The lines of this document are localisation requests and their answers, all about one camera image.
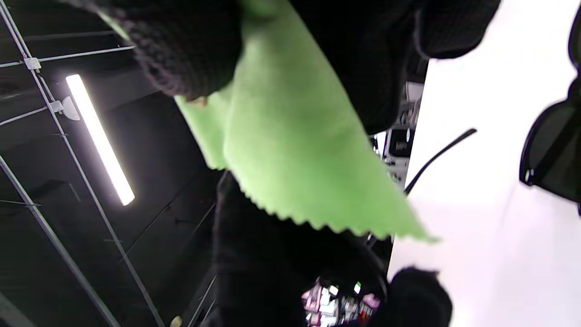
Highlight person's left hand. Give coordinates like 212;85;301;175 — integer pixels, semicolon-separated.
200;170;454;327

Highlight green cleaning cloth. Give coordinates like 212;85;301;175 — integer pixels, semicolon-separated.
98;0;438;244

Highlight ceiling light bar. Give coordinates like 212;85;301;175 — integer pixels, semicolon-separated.
66;74;136;206

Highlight small mirrored oval sunglasses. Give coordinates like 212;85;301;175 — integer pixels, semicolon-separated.
403;128;478;196

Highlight thin-frame dark sunglasses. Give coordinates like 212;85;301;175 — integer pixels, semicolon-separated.
519;0;581;216

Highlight person's right hand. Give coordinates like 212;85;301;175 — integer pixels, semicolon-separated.
59;0;502;135

